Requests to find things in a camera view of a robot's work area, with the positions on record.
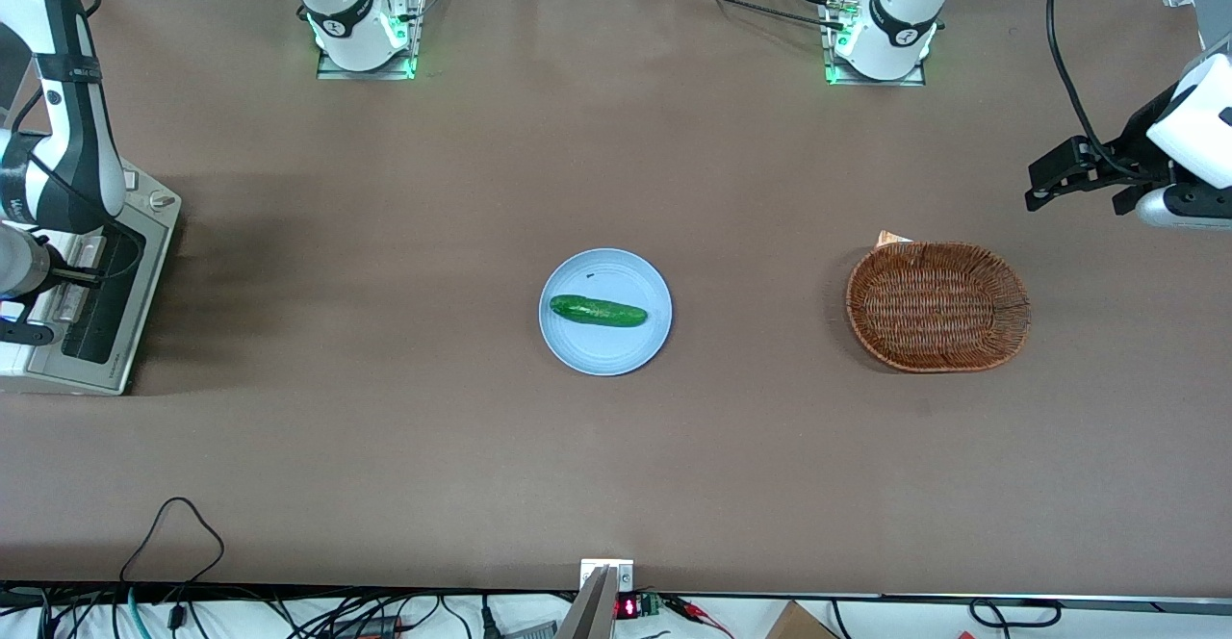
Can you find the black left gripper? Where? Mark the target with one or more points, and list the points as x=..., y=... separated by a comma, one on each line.
x=1133, y=149

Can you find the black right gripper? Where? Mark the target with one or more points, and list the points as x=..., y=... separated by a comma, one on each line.
x=69, y=275

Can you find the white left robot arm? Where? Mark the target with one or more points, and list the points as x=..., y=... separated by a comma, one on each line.
x=900, y=13

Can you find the white toaster oven body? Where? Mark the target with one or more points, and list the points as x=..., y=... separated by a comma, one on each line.
x=14, y=367

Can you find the white oven knob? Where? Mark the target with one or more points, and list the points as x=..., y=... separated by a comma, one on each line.
x=132, y=180
x=163, y=200

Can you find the brown wicker basket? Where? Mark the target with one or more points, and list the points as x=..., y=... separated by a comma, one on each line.
x=938, y=307

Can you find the orange basket tag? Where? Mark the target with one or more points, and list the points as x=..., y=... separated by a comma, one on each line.
x=890, y=238

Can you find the black power adapter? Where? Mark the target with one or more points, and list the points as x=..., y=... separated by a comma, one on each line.
x=366, y=627

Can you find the light blue plate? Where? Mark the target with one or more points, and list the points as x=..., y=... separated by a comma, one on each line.
x=616, y=350

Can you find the green cucumber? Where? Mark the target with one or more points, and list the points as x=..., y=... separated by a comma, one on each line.
x=599, y=311

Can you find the brown cardboard box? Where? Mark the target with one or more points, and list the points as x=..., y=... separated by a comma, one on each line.
x=799, y=625

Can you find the red clip leads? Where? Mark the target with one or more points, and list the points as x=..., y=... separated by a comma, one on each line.
x=698, y=610

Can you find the red digit display module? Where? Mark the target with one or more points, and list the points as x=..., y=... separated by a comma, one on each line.
x=630, y=607

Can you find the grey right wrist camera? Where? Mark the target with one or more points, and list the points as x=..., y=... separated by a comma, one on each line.
x=24, y=334

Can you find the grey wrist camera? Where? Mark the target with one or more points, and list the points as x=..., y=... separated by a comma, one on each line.
x=24, y=334
x=1184, y=208

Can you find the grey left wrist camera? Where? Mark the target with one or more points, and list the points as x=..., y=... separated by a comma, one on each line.
x=1184, y=208

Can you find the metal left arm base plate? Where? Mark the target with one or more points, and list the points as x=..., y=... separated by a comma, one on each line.
x=876, y=82

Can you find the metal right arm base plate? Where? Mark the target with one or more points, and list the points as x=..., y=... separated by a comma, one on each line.
x=371, y=72

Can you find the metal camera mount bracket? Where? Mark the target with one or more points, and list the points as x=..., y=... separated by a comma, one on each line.
x=624, y=576

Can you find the grey camera post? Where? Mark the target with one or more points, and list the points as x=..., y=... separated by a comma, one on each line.
x=587, y=615

